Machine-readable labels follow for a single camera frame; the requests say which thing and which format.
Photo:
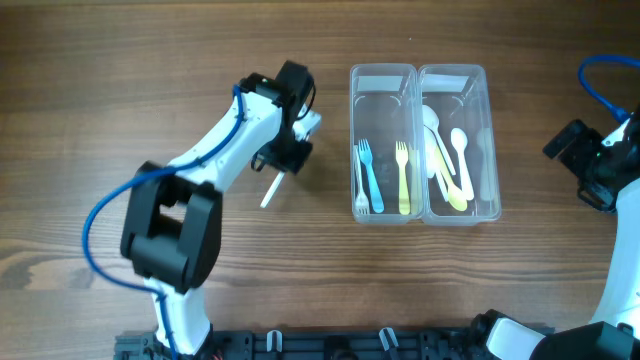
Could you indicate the short white plastic fork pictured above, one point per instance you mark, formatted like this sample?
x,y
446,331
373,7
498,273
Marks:
x,y
361,201

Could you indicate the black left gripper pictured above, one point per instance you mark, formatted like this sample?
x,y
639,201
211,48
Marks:
x,y
293,161

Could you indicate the yellow plastic fork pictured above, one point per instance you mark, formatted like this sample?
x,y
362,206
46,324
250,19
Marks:
x,y
401,156

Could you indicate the long white plastic fork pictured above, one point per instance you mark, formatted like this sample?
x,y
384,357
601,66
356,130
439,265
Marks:
x,y
272,190

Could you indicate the clear plastic container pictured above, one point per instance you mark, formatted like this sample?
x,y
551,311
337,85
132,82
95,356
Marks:
x,y
384,105
459,95

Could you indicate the thick white plastic spoon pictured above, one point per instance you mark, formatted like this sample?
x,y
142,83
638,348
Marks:
x,y
459,141

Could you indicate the yellow plastic spoon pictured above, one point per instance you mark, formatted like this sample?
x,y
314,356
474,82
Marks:
x,y
455,196

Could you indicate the light blue plastic fork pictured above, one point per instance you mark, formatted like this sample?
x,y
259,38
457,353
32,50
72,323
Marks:
x,y
366,158

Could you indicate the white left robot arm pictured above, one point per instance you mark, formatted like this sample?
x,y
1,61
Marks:
x,y
173,225

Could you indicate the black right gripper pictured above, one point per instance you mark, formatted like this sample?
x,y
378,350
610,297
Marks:
x,y
587,139

